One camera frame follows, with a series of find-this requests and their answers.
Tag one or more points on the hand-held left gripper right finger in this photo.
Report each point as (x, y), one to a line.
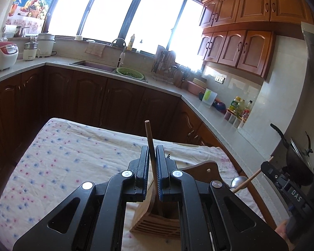
(159, 177)

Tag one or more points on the white wall socket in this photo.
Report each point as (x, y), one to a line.
(220, 78)

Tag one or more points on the glass wok lid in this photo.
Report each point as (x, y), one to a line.
(302, 149)

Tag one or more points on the pink lidded container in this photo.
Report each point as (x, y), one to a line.
(195, 89)

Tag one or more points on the small white juicer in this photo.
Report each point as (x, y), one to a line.
(31, 51)

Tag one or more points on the fruit and palm wall poster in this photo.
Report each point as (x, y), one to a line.
(34, 5)

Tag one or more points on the white and red rice cooker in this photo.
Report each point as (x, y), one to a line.
(2, 55)

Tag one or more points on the chrome kitchen faucet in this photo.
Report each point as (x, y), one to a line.
(122, 56)

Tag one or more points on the brown wooden upper cabinets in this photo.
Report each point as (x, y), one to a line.
(251, 47)

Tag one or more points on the wooden utensil holder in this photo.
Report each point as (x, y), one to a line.
(151, 224)

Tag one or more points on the blue bowl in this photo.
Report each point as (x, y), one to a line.
(220, 107)

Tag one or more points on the brown wooden cabinets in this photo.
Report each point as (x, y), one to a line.
(251, 47)
(89, 96)

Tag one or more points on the person's right hand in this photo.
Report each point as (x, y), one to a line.
(281, 231)

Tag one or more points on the white electric steamer pot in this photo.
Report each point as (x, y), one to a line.
(45, 45)

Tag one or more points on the white seasoning jar set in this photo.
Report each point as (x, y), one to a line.
(234, 119)

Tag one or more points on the large kitchen window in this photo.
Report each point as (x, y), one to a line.
(107, 10)

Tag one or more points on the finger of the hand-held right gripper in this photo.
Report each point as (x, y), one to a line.
(285, 185)

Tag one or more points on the wooden knife block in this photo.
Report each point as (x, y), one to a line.
(180, 79)

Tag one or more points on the small white bowl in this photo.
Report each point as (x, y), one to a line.
(78, 38)

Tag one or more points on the black wok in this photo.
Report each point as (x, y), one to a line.
(298, 167)

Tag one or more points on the dish rack with cutting boards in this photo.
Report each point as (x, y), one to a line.
(163, 60)

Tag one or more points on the pale dish cloth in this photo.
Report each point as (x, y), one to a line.
(95, 49)

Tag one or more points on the clear green measuring cup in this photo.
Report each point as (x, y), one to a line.
(210, 99)

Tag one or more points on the floral white tablecloth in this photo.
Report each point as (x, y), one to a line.
(68, 162)

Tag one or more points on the brown wooden lower cabinets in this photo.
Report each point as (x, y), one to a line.
(89, 96)

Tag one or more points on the green colander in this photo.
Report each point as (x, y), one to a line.
(129, 72)

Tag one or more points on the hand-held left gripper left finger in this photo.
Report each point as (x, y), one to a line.
(144, 170)

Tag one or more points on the light wooden chopstick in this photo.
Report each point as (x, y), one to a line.
(148, 136)

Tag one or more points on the yellow cooking oil bottle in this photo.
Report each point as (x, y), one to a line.
(235, 105)

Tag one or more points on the yellow dish soap bottle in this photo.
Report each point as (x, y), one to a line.
(131, 43)

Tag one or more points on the metal pot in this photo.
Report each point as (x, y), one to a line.
(21, 31)

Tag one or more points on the steel kitchen sink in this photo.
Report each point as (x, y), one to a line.
(94, 65)

